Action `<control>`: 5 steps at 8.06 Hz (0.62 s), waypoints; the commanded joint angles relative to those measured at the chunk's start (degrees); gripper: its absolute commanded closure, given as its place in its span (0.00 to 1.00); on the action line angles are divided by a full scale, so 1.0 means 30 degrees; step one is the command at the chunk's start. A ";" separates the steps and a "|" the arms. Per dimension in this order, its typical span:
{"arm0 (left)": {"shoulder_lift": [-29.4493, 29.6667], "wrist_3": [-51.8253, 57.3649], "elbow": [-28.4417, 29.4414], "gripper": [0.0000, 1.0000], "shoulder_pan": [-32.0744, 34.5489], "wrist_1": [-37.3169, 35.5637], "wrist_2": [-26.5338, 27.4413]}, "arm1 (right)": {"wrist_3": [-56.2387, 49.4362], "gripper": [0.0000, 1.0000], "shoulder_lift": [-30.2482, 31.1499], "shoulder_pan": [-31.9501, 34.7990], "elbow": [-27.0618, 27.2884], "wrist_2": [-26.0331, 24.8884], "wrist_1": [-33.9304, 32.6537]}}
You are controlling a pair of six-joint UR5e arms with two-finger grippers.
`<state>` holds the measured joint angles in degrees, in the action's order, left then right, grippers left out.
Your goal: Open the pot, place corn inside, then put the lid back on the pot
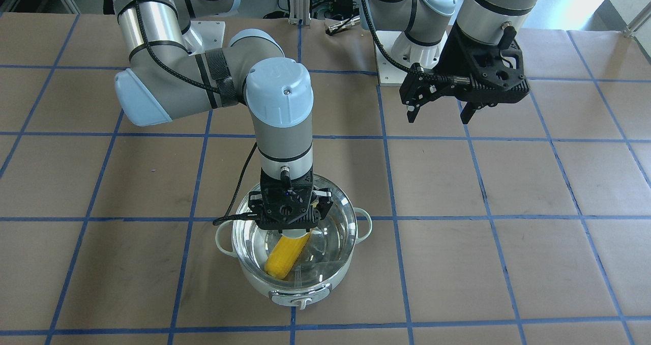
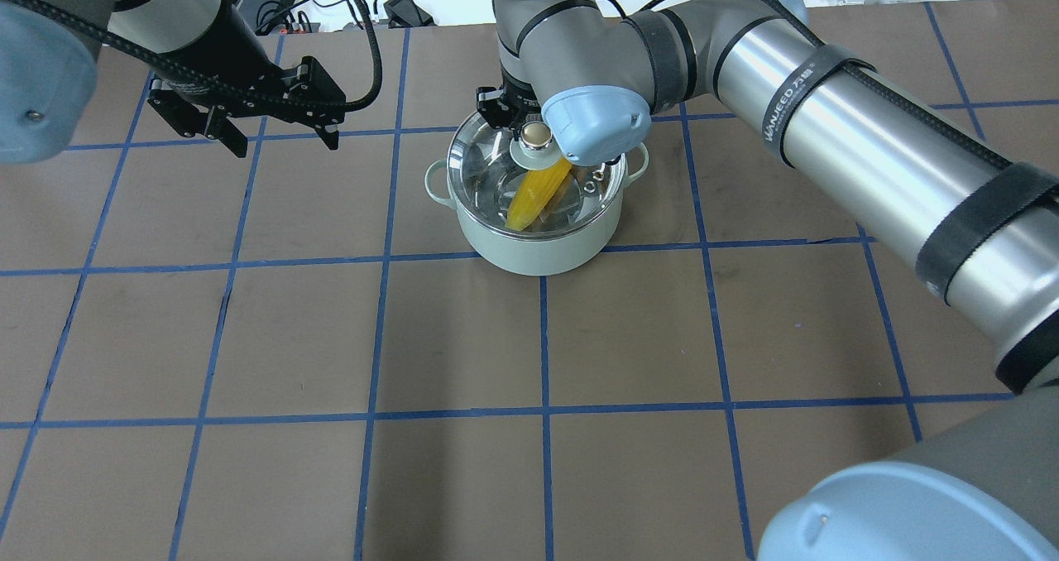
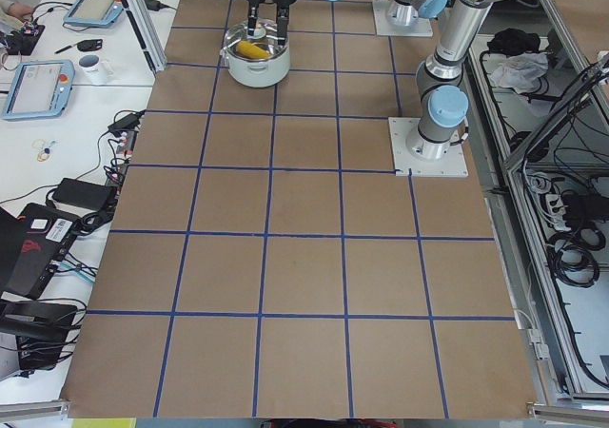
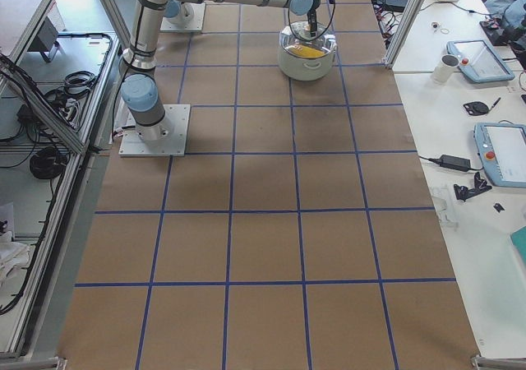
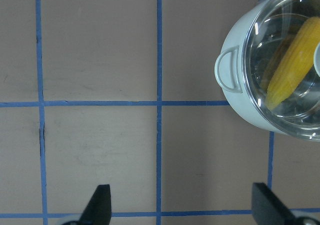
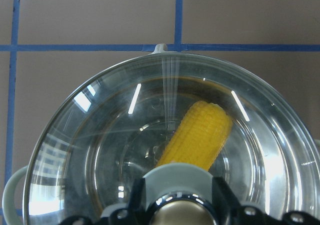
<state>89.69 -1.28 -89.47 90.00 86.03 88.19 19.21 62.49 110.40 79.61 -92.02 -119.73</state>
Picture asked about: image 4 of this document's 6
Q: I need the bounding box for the glass pot lid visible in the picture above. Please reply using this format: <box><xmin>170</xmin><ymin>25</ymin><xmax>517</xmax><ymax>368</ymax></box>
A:
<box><xmin>279</xmin><ymin>21</ymin><xmax>337</xmax><ymax>57</ymax></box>

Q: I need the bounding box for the yellow corn cob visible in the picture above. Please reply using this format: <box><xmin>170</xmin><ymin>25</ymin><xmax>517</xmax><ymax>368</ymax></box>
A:
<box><xmin>286</xmin><ymin>44</ymin><xmax>325</xmax><ymax>59</ymax></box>

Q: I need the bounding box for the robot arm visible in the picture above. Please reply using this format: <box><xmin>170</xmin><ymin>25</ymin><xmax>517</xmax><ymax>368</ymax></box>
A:
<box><xmin>120</xmin><ymin>0</ymin><xmax>334</xmax><ymax>142</ymax></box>

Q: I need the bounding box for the pale green cooking pot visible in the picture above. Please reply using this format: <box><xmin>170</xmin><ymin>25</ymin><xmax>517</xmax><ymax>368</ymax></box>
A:
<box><xmin>278</xmin><ymin>21</ymin><xmax>337</xmax><ymax>81</ymax></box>

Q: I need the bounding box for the white paper cup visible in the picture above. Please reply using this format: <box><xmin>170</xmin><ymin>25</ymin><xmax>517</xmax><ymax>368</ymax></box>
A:
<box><xmin>431</xmin><ymin>54</ymin><xmax>459</xmax><ymax>84</ymax></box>

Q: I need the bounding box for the upper teach pendant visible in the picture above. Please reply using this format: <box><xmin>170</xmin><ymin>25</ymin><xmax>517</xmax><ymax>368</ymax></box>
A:
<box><xmin>446</xmin><ymin>39</ymin><xmax>514</xmax><ymax>83</ymax></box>

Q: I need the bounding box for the teach pendant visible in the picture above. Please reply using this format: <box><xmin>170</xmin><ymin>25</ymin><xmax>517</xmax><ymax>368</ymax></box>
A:
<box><xmin>473</xmin><ymin>123</ymin><xmax>525</xmax><ymax>188</ymax></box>
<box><xmin>446</xmin><ymin>39</ymin><xmax>514</xmax><ymax>83</ymax></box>

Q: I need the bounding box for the black round disc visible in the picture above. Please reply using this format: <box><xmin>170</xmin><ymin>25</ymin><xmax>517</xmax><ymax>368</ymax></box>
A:
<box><xmin>463</xmin><ymin>101</ymin><xmax>490</xmax><ymax>116</ymax></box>

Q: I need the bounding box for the black pen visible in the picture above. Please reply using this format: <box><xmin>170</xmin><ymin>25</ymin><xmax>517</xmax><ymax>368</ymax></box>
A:
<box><xmin>490</xmin><ymin>97</ymin><xmax>501</xmax><ymax>109</ymax></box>

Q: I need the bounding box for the black laptop charger brick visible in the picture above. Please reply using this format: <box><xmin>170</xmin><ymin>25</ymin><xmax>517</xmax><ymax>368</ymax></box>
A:
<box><xmin>439</xmin><ymin>155</ymin><xmax>472</xmax><ymax>172</ymax></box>

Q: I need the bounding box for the clear plastic block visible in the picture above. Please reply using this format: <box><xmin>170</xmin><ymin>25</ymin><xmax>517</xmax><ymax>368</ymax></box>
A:
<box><xmin>429</xmin><ymin>186</ymin><xmax>459</xmax><ymax>229</ymax></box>

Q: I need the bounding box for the lower teach pendant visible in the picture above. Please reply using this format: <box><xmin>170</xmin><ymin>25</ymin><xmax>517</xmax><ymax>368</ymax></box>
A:
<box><xmin>473</xmin><ymin>123</ymin><xmax>525</xmax><ymax>188</ymax></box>

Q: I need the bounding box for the teal notebook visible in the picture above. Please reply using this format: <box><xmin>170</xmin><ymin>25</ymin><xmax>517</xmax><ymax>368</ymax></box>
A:
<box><xmin>510</xmin><ymin>227</ymin><xmax>526</xmax><ymax>271</ymax></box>

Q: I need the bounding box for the aluminium frame post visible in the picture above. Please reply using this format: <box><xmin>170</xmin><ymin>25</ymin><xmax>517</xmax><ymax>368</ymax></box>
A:
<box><xmin>383</xmin><ymin>0</ymin><xmax>424</xmax><ymax>69</ymax></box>

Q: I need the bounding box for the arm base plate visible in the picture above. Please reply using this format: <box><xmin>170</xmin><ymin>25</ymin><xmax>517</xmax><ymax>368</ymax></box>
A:
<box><xmin>160</xmin><ymin>0</ymin><xmax>206</xmax><ymax>33</ymax></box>
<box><xmin>118</xmin><ymin>104</ymin><xmax>191</xmax><ymax>157</ymax></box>

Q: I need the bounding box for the black plastic bracket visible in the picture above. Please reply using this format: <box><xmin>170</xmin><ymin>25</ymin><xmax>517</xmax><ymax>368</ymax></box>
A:
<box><xmin>453</xmin><ymin>172</ymin><xmax>492</xmax><ymax>201</ymax></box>

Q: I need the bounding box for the coiled black cable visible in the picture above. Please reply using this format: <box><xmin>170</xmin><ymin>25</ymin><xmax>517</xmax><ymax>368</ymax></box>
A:
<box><xmin>29</xmin><ymin>146</ymin><xmax>69</xmax><ymax>180</ymax></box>

